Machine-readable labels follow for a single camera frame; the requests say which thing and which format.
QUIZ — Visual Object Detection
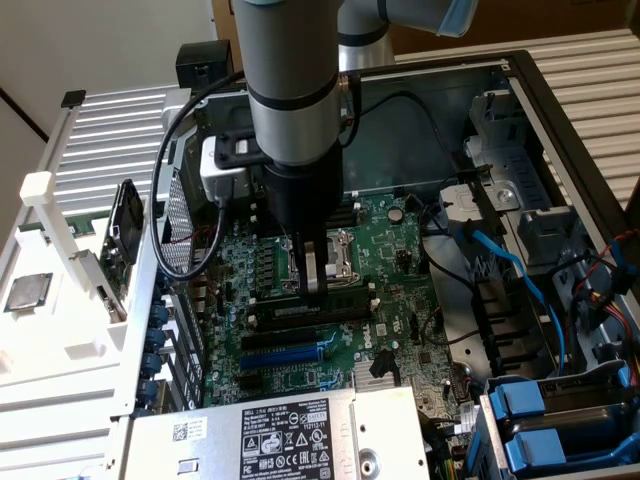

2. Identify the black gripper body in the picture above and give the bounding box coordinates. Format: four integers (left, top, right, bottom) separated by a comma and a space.
262, 143, 346, 242

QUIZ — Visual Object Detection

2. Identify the silver CPU socket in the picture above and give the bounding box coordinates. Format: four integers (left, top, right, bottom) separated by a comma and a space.
279, 228, 362, 292

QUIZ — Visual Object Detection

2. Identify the long black expansion slot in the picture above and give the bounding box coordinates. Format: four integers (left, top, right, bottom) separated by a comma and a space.
241, 327, 320, 352

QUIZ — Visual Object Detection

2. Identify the open grey PC case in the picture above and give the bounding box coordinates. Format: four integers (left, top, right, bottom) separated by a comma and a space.
114, 48, 640, 480

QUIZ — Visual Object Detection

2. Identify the green Dell motherboard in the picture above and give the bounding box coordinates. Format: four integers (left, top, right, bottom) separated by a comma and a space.
189, 193, 481, 451

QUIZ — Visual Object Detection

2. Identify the long blue expansion slot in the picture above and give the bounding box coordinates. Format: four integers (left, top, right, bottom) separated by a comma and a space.
238, 346, 324, 372

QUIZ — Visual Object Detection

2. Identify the black plug on heatsink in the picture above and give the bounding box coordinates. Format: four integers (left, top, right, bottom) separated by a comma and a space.
368, 349, 400, 380

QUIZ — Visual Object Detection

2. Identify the small silver heatsink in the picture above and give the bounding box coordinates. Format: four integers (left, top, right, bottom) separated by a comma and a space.
353, 358, 401, 392

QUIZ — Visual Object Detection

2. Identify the black box device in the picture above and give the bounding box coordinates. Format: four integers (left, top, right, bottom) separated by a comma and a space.
176, 41, 246, 90

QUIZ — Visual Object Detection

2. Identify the graphics card with black fan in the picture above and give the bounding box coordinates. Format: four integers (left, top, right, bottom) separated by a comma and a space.
97, 178, 147, 322

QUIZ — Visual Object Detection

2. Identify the silver power supply with label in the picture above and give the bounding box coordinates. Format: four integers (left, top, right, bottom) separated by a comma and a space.
119, 384, 431, 480

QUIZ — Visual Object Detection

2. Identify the grey metal disk bay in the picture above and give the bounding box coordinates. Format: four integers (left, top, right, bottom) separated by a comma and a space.
463, 89, 581, 266

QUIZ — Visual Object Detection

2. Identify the blue plastic disk cage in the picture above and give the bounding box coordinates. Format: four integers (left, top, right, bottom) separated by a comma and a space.
472, 359, 640, 480

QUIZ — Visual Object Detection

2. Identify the white parts rack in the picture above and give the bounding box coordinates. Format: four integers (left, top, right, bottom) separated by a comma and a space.
0, 171, 166, 387

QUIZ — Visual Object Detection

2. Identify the silver CPU chip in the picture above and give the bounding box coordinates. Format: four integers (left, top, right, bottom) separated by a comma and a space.
3, 272, 54, 314

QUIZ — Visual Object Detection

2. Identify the plain brown cardboard box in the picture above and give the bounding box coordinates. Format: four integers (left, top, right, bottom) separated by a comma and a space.
389, 0, 640, 57

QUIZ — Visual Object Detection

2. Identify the black camera cable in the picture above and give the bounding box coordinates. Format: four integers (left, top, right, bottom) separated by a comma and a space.
151, 69, 249, 282

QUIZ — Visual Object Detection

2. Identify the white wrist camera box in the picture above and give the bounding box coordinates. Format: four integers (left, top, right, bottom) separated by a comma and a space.
199, 128, 269, 207

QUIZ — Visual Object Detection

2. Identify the thin red wire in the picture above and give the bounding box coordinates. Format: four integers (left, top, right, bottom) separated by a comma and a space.
192, 223, 222, 246

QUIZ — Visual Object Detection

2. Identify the black wire with plug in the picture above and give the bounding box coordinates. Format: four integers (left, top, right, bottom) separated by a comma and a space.
344, 89, 494, 176

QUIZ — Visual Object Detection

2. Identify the blue flat SATA wire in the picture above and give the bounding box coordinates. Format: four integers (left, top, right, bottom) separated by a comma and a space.
458, 218, 569, 377

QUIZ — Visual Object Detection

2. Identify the red yellow black wire bundle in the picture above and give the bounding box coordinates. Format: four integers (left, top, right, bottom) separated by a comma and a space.
572, 229, 640, 351

